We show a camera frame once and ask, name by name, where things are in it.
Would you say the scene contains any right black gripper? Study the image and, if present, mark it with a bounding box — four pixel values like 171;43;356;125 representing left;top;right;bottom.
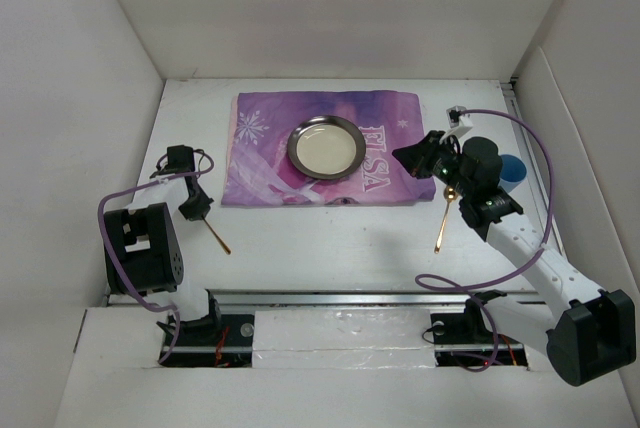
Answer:
390;130;473;198

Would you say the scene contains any purple pink printed cloth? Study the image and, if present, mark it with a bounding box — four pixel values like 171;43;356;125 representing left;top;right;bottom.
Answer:
222;90;436;207

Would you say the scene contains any round metal plate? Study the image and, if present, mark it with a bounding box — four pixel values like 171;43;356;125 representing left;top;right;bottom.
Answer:
287;115;366;180

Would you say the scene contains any gold fork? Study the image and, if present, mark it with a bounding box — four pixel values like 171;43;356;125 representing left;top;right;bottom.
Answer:
202;217;232;255

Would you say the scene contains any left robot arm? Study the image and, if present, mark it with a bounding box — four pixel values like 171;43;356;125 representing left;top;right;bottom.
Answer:
97;145;223;348

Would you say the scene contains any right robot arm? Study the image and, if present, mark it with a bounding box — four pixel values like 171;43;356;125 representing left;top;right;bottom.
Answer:
392;131;636;386

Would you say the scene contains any gold spoon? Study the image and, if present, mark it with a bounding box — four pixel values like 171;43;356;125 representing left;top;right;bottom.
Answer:
434;186;459;254

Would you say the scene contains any blue plastic cup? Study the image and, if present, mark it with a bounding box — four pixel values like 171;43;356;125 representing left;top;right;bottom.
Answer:
499;154;527;193

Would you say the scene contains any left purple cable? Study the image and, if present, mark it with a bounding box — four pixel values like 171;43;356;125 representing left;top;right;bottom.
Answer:
97;147;216;364

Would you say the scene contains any purple cable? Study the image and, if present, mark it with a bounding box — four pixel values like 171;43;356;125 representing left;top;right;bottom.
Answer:
97;147;216;364
414;108;555;372

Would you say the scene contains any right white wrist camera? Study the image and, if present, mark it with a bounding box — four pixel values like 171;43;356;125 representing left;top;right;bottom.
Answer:
443;106;473;140

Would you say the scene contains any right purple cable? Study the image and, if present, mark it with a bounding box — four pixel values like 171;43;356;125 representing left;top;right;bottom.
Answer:
414;108;555;372

